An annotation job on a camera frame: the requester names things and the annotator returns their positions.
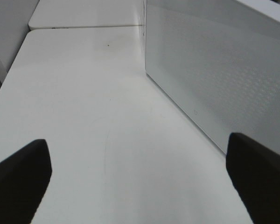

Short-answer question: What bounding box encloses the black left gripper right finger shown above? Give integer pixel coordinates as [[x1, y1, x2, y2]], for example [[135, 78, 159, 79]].
[[225, 133, 280, 224]]

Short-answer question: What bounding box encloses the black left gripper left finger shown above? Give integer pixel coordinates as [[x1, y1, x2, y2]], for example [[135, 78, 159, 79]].
[[0, 139, 52, 224]]

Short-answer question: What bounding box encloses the white microwave door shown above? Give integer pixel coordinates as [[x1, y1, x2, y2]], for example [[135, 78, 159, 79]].
[[145, 0, 280, 154]]

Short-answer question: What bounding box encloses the white microwave oven body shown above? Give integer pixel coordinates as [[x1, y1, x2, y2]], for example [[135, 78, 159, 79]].
[[137, 0, 147, 65]]

